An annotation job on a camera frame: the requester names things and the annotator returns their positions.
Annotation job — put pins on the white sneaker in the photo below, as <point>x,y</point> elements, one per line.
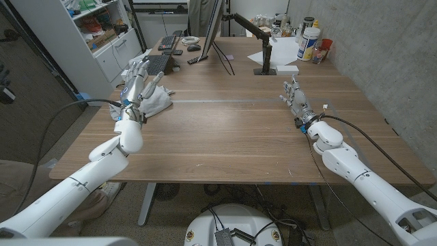
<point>111,189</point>

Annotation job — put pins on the black computer monitor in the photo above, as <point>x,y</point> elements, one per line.
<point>213,24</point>

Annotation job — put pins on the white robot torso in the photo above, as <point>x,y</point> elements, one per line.
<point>68,242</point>

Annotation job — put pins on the small white connector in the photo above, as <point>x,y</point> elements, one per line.
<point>325,106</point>

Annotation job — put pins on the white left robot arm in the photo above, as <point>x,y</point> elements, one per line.
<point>102,167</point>

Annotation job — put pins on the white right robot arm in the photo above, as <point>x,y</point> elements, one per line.
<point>368,184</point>

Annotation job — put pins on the person's beige trouser leg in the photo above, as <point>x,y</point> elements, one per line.
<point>20,184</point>

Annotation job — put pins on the black computer mouse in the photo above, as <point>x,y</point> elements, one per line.
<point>193,48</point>

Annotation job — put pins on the black remote control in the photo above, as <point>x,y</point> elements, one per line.
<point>197,59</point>

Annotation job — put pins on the black keyboard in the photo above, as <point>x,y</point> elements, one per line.
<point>167,42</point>

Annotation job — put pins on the red cup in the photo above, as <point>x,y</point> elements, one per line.
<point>326,44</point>

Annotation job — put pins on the black round fan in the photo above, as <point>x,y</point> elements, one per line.
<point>167,191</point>

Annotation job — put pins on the yellow capped bottle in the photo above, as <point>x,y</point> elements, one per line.
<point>315,24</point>

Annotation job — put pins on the grey metal table leg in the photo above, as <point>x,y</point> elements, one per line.
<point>320,208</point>
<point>147,205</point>

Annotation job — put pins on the cardboard box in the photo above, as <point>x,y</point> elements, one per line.
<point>101,39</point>

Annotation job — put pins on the whiteboard with black frame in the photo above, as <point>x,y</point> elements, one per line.
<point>158,5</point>

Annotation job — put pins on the white shelf cabinet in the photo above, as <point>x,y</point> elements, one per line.
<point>68,44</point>

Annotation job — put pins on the white box with ports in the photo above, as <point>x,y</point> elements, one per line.
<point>124,75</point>

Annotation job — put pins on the white paper sheet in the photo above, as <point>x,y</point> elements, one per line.
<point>281,51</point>

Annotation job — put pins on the white wipes canister blue label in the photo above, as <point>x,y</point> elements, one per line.
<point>308,44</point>

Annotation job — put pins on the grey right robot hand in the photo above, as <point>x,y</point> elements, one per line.
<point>300,104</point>

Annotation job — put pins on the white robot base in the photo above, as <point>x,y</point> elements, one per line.
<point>235,218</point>

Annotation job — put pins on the dark lidded canister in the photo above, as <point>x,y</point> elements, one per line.
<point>308,23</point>

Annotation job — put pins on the white crumpled shirt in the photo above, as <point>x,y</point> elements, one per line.
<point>157,102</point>

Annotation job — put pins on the black laptop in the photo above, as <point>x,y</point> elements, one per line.
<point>160,63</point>

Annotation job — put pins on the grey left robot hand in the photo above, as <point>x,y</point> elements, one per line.
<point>134,89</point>

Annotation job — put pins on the grey beige hanging coat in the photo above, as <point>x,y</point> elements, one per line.
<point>199,12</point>

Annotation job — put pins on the pink sticky note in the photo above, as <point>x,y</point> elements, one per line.
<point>228,57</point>

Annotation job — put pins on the small white box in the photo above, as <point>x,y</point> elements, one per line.
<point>287,70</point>

